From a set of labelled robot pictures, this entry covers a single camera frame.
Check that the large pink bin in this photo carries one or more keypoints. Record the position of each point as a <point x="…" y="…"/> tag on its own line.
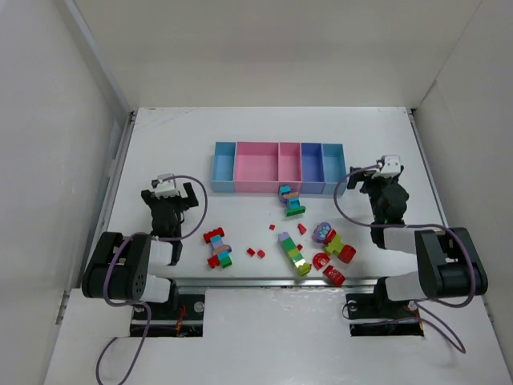
<point x="256" y="167"/>

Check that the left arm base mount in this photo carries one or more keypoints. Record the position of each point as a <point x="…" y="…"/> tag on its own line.
<point x="181" y="316"/>

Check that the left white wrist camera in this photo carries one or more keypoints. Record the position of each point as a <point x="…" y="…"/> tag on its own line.
<point x="164" y="186"/>

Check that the long green lego stack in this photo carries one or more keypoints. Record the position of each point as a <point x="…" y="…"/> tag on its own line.
<point x="293" y="253"/>

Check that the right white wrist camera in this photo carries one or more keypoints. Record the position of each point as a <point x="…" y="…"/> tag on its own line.
<point x="389" y="166"/>

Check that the left light blue bin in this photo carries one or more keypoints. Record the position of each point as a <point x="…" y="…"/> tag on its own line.
<point x="222" y="180"/>

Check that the multicolour lego stack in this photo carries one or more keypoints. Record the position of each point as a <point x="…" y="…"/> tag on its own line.
<point x="220" y="250"/>

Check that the teal green lego stack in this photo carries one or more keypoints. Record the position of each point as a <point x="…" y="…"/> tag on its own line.
<point x="291" y="201"/>

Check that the light blue bin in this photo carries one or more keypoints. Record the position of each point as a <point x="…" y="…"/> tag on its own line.
<point x="222" y="180"/>
<point x="333" y="165"/>

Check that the small pink bin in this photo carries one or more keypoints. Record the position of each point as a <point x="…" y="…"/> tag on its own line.
<point x="289" y="165"/>

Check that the lime red lego cluster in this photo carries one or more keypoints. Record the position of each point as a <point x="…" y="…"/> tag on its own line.
<point x="334" y="246"/>

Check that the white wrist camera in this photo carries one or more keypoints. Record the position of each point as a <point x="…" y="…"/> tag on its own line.
<point x="389" y="166"/>
<point x="164" y="186"/>

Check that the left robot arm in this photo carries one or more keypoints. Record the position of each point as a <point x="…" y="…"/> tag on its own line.
<point x="118" y="268"/>

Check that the purple paw lego piece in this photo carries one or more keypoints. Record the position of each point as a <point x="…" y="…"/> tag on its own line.
<point x="321" y="232"/>

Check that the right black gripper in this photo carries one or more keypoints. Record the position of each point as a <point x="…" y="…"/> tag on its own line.
<point x="377" y="183"/>

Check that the red printed lego brick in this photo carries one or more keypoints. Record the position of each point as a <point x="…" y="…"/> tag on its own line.
<point x="335" y="277"/>

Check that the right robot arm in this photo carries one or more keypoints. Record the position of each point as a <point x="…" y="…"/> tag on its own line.
<point x="449" y="269"/>

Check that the metal table rail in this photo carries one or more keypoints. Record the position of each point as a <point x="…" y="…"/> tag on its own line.
<point x="253" y="282"/>

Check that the right light blue bin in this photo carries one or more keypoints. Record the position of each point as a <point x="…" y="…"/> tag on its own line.
<point x="333" y="165"/>

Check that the small red lego slope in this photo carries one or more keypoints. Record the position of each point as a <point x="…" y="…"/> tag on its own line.
<point x="302" y="229"/>

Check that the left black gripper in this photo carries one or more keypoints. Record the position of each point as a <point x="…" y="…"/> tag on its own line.
<point x="169" y="201"/>

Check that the red arch lego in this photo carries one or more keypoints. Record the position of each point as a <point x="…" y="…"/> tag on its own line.
<point x="320" y="260"/>

